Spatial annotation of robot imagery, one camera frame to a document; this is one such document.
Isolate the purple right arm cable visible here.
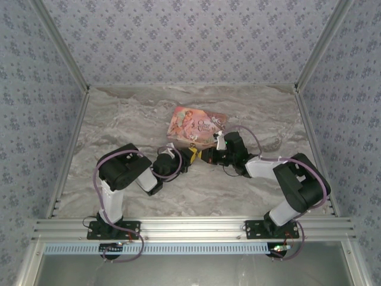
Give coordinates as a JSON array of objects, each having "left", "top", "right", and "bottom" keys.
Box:
[{"left": 226, "top": 124, "right": 330, "bottom": 262}]

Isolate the grey sheet metal panel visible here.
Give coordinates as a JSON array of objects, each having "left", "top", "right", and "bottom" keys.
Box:
[{"left": 17, "top": 241, "right": 370, "bottom": 286}]

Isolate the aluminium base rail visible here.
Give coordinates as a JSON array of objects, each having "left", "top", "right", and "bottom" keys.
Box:
[{"left": 31, "top": 217, "right": 357, "bottom": 241}]

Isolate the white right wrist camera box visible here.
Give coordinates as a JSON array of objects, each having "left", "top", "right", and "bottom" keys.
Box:
[{"left": 214, "top": 130, "right": 226, "bottom": 151}]

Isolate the white slotted cable duct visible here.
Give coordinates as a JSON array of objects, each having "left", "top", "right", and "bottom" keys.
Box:
[{"left": 43, "top": 241, "right": 277, "bottom": 256}]

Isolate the aluminium frame post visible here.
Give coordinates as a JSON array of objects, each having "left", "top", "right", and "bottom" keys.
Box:
[
  {"left": 293, "top": 0, "right": 354, "bottom": 92},
  {"left": 29, "top": 0, "right": 90, "bottom": 92}
]

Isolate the pink decorated wooden box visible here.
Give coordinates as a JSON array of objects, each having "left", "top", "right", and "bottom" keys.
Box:
[{"left": 166, "top": 106, "right": 229, "bottom": 150}]

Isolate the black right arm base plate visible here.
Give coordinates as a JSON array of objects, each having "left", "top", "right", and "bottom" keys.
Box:
[{"left": 244, "top": 220, "right": 300, "bottom": 240}]

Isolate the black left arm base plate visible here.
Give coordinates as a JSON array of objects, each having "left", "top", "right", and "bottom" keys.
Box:
[{"left": 86, "top": 220, "right": 141, "bottom": 240}]

